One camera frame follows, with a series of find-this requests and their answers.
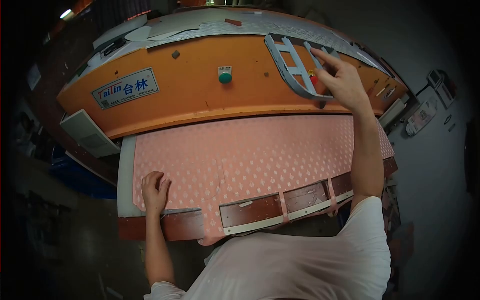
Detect person's left hand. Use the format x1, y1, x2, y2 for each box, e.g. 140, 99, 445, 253
141, 171, 172, 216

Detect person's right hand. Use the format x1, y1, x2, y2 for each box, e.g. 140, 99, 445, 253
310, 48, 373, 114

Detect person's left fingers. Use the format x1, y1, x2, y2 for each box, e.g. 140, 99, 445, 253
141, 171, 165, 190

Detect person's right thumb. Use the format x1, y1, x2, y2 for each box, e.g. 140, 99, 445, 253
318, 68, 337, 91

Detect person's right index finger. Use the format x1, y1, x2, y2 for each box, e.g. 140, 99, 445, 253
310, 48, 340, 70

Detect grey steel cutting die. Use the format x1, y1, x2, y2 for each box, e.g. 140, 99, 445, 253
264, 33, 342, 101

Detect pink patterned fabric sheet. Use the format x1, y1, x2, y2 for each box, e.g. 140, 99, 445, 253
132, 114, 395, 246

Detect white cutting board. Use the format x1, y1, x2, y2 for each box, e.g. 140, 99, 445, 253
117, 135, 355, 236

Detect reddish brown press bed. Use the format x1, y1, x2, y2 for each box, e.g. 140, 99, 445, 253
118, 157, 399, 242

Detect white ribbed control box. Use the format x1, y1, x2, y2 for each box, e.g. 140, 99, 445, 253
59, 109, 121, 158

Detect grey textured material sheet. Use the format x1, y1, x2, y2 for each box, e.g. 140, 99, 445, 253
145, 8, 379, 70

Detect orange cutting press machine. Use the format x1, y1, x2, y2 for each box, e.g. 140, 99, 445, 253
56, 7, 409, 140

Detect white printed shoe insole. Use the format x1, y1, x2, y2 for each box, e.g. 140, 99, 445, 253
405, 96, 439, 137

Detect white oval paper pattern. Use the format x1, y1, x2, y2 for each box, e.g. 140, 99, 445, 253
124, 25, 153, 42

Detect person's body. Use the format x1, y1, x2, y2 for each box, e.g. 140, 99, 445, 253
144, 196, 392, 300

